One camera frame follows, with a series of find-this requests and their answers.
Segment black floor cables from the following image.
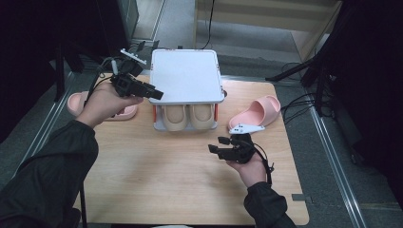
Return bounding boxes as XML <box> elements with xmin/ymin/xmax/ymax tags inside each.
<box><xmin>279</xmin><ymin>61</ymin><xmax>334</xmax><ymax>124</ymax></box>

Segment cream clog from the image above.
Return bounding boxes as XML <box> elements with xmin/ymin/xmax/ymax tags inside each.
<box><xmin>161</xmin><ymin>104</ymin><xmax>190</xmax><ymax>132</ymax></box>
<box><xmin>188</xmin><ymin>104</ymin><xmax>217</xmax><ymax>131</ymax></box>

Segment black tape strip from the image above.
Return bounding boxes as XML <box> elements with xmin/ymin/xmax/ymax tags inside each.
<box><xmin>291</xmin><ymin>193</ymin><xmax>313</xmax><ymax>204</ymax></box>

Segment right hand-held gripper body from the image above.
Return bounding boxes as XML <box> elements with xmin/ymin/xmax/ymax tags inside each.
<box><xmin>221</xmin><ymin>123</ymin><xmax>266</xmax><ymax>165</ymax></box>

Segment dark cabinet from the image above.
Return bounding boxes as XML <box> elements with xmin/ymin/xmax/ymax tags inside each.
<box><xmin>94</xmin><ymin>0</ymin><xmax>140</xmax><ymax>60</ymax></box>

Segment person's right hand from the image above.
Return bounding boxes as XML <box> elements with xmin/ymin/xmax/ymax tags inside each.
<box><xmin>226</xmin><ymin>151</ymin><xmax>268</xmax><ymax>188</ymax></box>

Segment right hand-held gripper cable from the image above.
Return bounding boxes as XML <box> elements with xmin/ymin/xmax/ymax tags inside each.
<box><xmin>253</xmin><ymin>142</ymin><xmax>276</xmax><ymax>186</ymax></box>

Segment white shoe rack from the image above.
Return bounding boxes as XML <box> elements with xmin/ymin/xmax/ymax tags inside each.
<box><xmin>147</xmin><ymin>48</ymin><xmax>226</xmax><ymax>132</ymax></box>

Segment metal floor rail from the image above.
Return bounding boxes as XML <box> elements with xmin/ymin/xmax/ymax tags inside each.
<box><xmin>305</xmin><ymin>91</ymin><xmax>369</xmax><ymax>228</ymax></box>
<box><xmin>0</xmin><ymin>72</ymin><xmax>75</xmax><ymax>191</ymax></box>

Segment left hand-held gripper cable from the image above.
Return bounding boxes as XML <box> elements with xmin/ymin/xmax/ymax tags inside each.
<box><xmin>79</xmin><ymin>56</ymin><xmax>123</xmax><ymax>228</ymax></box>

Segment black hanging cable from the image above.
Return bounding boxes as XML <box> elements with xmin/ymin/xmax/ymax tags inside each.
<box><xmin>199</xmin><ymin>0</ymin><xmax>216</xmax><ymax>51</ymax></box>

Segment pink slipper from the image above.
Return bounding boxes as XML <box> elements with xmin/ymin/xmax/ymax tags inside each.
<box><xmin>227</xmin><ymin>94</ymin><xmax>282</xmax><ymax>131</ymax></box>
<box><xmin>66</xmin><ymin>90</ymin><xmax>139</xmax><ymax>122</ymax></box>

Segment black tripod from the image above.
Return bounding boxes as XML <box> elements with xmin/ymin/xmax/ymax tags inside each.
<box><xmin>265</xmin><ymin>53</ymin><xmax>336</xmax><ymax>117</ymax></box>

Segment black stand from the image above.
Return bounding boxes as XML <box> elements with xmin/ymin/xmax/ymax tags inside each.
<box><xmin>53</xmin><ymin>37</ymin><xmax>123</xmax><ymax>103</ymax></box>

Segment beige wooden platform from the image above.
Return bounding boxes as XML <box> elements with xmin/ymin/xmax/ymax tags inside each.
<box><xmin>193</xmin><ymin>0</ymin><xmax>343</xmax><ymax>61</ymax></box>

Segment black curtain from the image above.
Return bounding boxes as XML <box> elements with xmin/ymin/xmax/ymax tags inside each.
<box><xmin>329</xmin><ymin>0</ymin><xmax>403</xmax><ymax>203</ymax></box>
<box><xmin>0</xmin><ymin>0</ymin><xmax>65</xmax><ymax>143</ymax></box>

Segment person's left hand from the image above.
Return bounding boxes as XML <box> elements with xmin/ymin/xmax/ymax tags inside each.
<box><xmin>75</xmin><ymin>82</ymin><xmax>144</xmax><ymax>129</ymax></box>

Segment hand-held gripper cable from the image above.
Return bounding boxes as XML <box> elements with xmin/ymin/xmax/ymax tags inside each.
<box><xmin>253</xmin><ymin>142</ymin><xmax>276</xmax><ymax>186</ymax></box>
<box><xmin>79</xmin><ymin>56</ymin><xmax>123</xmax><ymax>228</ymax></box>

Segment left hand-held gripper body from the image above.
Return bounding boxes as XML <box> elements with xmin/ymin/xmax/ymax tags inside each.
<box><xmin>109</xmin><ymin>47</ymin><xmax>147</xmax><ymax>98</ymax></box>

